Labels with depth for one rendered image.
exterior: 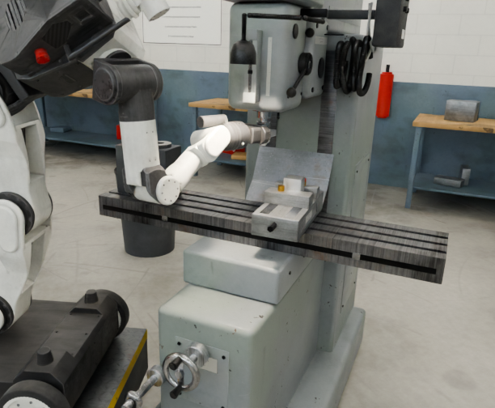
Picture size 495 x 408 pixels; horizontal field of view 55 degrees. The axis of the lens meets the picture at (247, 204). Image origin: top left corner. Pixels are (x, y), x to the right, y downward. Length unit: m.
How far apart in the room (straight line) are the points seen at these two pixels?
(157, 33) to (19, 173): 5.50
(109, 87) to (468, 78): 4.83
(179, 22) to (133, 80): 5.49
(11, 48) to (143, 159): 0.40
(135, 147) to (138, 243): 2.39
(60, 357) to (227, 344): 0.50
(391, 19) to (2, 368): 1.61
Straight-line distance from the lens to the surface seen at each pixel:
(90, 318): 1.77
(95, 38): 1.23
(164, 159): 1.76
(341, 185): 1.95
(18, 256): 1.55
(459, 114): 5.16
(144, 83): 1.21
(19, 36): 1.29
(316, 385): 2.09
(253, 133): 1.51
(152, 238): 3.54
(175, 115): 6.75
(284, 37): 1.47
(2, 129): 1.45
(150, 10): 1.34
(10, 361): 1.68
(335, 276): 2.09
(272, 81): 1.48
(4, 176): 1.52
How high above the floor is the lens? 1.50
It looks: 18 degrees down
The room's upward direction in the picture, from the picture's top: 2 degrees clockwise
